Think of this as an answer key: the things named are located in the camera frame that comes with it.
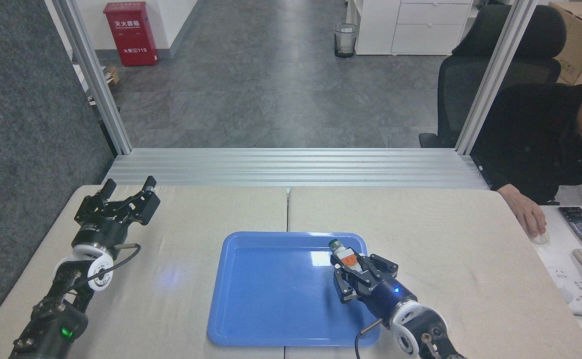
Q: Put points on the blue plastic tray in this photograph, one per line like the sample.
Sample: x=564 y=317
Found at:
x=281 y=294

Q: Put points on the person's hand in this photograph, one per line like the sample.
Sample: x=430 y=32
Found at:
x=527 y=212

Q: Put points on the white power strip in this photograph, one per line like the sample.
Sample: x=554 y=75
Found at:
x=572 y=291

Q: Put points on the switch part with orange band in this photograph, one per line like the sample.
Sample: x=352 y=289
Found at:
x=346 y=255

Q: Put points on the black mesh trash bin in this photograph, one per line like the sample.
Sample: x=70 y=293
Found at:
x=346 y=41

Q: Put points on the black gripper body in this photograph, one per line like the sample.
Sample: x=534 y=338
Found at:
x=100 y=232
x=388 y=295

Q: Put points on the silver aluminium post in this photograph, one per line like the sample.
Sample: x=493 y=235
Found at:
x=495 y=75
x=96 y=80

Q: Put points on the grey felt partition panel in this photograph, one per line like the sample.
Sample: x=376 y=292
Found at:
x=27 y=149

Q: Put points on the silver aluminium frame rails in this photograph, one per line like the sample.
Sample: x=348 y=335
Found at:
x=296 y=167

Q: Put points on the red fire extinguisher box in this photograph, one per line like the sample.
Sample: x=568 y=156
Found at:
x=130 y=34

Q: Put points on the white drawer cabinet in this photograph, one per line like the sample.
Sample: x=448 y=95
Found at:
x=410 y=27

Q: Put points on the small wooden pallet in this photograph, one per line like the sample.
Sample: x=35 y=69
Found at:
x=112 y=75

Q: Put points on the person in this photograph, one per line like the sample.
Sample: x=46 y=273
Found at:
x=535 y=134

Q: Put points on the black office chair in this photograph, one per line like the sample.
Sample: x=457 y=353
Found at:
x=470 y=89

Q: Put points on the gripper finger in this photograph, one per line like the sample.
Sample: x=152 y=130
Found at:
x=91 y=209
x=381 y=267
x=141 y=205
x=347 y=289

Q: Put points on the white computer mouse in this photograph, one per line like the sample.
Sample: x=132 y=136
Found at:
x=542 y=239

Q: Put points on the brown cardboard box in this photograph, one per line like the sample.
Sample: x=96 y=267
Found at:
x=580 y=45

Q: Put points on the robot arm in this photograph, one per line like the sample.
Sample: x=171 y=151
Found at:
x=57 y=319
x=418 y=329

